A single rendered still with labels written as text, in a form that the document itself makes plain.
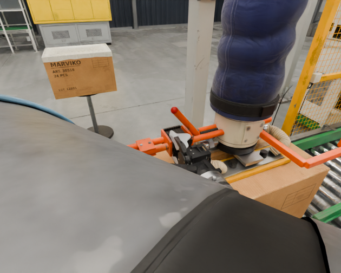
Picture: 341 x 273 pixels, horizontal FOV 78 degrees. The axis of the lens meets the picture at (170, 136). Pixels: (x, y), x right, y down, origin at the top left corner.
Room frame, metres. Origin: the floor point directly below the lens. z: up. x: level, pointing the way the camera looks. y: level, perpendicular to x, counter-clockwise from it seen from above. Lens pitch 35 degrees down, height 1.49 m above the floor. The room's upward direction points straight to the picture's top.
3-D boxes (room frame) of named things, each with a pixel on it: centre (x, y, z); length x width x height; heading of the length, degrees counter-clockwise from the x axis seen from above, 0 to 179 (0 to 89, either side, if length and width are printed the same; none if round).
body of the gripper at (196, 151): (0.45, -0.08, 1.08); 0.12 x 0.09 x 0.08; 22
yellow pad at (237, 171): (0.59, -0.29, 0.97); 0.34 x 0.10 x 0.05; 113
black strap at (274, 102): (0.68, -0.25, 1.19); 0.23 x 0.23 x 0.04
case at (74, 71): (2.20, 0.92, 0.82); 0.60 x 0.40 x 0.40; 112
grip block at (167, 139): (0.58, -0.02, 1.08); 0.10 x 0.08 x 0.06; 23
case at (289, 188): (0.65, -0.24, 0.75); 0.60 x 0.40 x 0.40; 113
